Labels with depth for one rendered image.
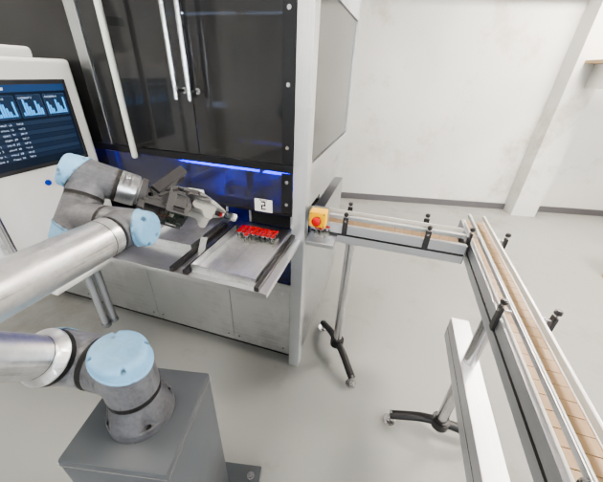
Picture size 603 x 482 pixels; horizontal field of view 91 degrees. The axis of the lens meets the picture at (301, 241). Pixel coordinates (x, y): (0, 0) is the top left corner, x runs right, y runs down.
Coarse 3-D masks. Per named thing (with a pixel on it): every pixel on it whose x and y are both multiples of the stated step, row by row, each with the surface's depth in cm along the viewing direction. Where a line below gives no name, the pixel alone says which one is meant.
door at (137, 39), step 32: (128, 0) 108; (96, 32) 117; (128, 32) 113; (160, 32) 110; (96, 64) 124; (128, 64) 120; (160, 64) 116; (128, 96) 126; (160, 96) 122; (160, 128) 129; (192, 128) 125
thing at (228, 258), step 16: (224, 240) 128; (240, 240) 131; (208, 256) 118; (224, 256) 119; (240, 256) 120; (256, 256) 120; (272, 256) 115; (208, 272) 107; (224, 272) 105; (240, 272) 111; (256, 272) 111
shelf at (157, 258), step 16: (240, 224) 145; (256, 224) 146; (128, 256) 117; (144, 256) 117; (160, 256) 118; (176, 256) 118; (192, 256) 119; (288, 256) 121; (160, 272) 111; (176, 272) 110; (192, 272) 110; (272, 272) 112; (224, 288) 105; (240, 288) 103; (272, 288) 106
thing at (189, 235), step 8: (160, 224) 137; (168, 224) 142; (184, 224) 142; (192, 224) 143; (208, 224) 143; (216, 224) 136; (160, 232) 134; (168, 232) 134; (176, 232) 135; (184, 232) 135; (192, 232) 135; (200, 232) 136; (208, 232) 131; (160, 240) 124; (168, 240) 122; (176, 240) 129; (184, 240) 129; (192, 240) 129; (176, 248) 123; (184, 248) 121
